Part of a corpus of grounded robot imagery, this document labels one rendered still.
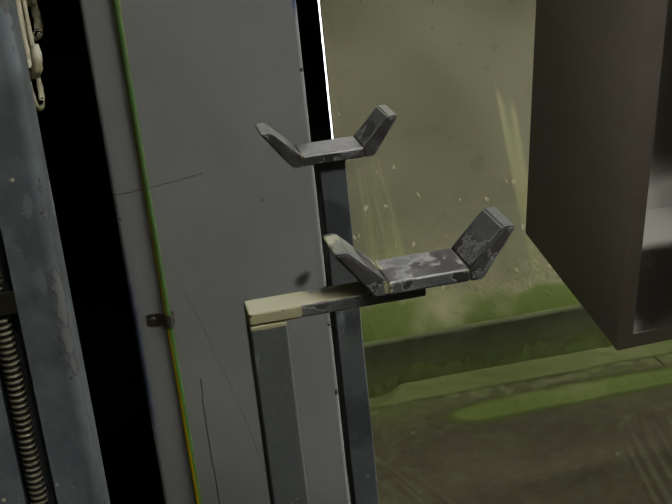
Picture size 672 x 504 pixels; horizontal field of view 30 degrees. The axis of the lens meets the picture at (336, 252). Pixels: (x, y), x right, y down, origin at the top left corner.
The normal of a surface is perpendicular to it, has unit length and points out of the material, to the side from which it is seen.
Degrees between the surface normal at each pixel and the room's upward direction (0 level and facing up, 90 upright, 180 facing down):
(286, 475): 90
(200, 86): 90
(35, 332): 90
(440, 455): 0
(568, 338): 88
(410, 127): 57
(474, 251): 45
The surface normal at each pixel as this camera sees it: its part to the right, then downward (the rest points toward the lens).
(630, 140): -0.96, 0.18
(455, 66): 0.12, -0.22
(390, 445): -0.10, -0.93
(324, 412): 0.21, 0.33
